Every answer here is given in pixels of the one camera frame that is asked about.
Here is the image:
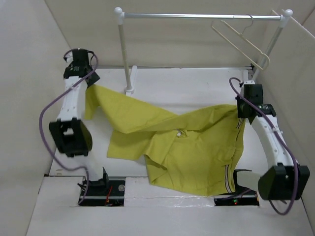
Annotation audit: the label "yellow trousers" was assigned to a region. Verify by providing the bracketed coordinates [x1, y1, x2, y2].
[85, 85, 245, 196]

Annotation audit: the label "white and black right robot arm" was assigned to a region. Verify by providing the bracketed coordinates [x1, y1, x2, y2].
[227, 81, 310, 201]

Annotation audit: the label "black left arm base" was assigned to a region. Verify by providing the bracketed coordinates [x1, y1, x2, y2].
[78, 179, 126, 207]

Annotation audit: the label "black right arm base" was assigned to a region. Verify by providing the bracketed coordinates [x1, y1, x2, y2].
[214, 189, 259, 207]

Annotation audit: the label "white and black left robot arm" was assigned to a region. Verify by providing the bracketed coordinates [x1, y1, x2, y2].
[49, 49, 110, 195]

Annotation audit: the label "beige trouser hanger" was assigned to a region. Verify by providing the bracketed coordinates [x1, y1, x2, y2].
[211, 14, 270, 71]

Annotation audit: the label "white clothes rack with metal bar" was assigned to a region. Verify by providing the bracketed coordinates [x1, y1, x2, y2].
[113, 7, 293, 96]

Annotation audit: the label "white foam block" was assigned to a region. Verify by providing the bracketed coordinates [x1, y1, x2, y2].
[124, 177, 215, 207]

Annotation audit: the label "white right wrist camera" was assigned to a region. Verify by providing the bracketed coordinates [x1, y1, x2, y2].
[239, 80, 255, 88]

